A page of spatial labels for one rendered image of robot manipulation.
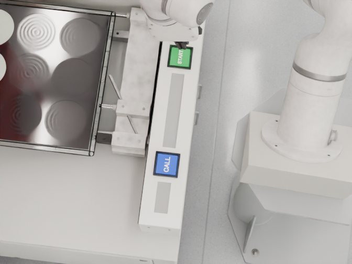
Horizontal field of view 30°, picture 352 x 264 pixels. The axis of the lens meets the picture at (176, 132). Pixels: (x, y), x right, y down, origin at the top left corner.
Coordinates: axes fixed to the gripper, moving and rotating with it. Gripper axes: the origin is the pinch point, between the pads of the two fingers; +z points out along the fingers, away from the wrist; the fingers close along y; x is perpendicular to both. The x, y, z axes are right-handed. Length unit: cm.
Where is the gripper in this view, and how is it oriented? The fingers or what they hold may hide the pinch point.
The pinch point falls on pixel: (181, 40)
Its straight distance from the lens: 146.0
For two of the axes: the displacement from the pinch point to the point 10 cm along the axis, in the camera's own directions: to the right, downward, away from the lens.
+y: 9.7, 0.4, -2.2
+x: 1.0, -9.6, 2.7
